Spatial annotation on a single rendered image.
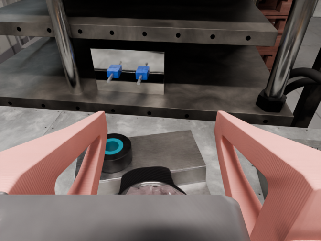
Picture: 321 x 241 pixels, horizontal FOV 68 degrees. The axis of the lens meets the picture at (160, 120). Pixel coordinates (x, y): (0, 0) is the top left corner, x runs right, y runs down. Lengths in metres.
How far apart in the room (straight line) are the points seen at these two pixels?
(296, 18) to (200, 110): 0.39
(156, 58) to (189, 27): 0.15
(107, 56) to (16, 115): 0.37
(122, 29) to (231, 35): 0.37
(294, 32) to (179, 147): 0.50
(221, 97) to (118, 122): 0.41
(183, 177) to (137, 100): 0.49
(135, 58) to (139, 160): 0.48
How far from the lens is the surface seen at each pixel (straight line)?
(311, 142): 0.72
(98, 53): 0.93
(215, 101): 0.93
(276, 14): 2.72
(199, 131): 0.75
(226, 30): 0.85
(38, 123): 0.86
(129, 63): 0.91
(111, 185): 0.48
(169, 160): 0.50
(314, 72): 0.91
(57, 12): 0.90
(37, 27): 1.01
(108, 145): 0.50
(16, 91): 1.13
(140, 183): 0.51
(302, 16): 0.82
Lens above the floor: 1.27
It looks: 37 degrees down
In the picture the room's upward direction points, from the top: straight up
